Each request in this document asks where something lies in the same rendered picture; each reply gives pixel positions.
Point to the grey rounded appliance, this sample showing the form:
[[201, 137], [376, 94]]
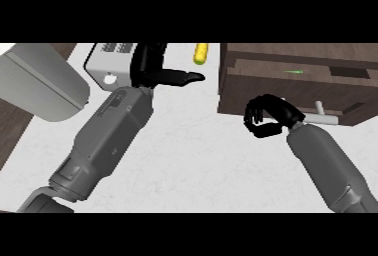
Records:
[[37, 83]]

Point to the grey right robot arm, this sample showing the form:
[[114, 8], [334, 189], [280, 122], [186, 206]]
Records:
[[329, 166]]

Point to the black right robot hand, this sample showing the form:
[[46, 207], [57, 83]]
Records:
[[275, 111]]

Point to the yellow corn cob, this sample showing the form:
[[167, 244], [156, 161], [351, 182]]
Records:
[[199, 53]]

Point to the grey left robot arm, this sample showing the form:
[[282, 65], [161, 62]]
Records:
[[100, 143]]

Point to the dark wooden drawer cabinet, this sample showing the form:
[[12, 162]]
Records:
[[295, 83]]

